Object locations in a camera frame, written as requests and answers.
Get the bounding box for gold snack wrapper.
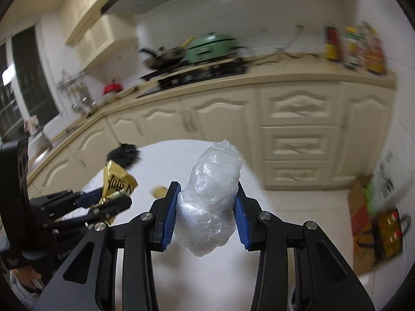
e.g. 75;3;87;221
98;160;139;205

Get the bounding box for clear plastic bag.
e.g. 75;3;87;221
175;140;243;257

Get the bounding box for black trash bag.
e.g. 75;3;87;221
106;143;140;169

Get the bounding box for left hand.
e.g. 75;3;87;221
9;266;44;310

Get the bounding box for steel sink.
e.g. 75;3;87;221
26;128;75;161

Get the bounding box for cardboard box on floor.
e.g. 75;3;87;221
347;174;413;276

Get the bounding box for cream lower cabinets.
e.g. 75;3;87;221
27;71;396;197

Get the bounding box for cream cabinets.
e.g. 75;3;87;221
27;71;396;197
58;0;361;69

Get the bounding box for window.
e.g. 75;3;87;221
1;27;60;141

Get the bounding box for hanging utensil rack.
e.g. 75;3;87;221
57;69;98;117

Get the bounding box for red lid pot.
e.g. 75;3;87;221
103;79;124;96

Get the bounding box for cooking oil bottles bag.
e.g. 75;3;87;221
357;209;411;265

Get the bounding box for white rice bag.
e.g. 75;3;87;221
365;150;414;216

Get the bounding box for black gas stove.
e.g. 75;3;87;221
136;57;252;98

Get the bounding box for black wok pan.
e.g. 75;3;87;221
138;36;196;70

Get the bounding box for cream upper cabinets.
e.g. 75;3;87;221
58;0;361;69

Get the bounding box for green electric cooker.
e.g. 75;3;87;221
185;32;239;64

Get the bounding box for dark sauce bottle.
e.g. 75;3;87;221
325;27;342;62

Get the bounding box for condiment bottles group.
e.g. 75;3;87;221
343;22;386;75

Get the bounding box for black power cable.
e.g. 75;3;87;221
252;24;325;64

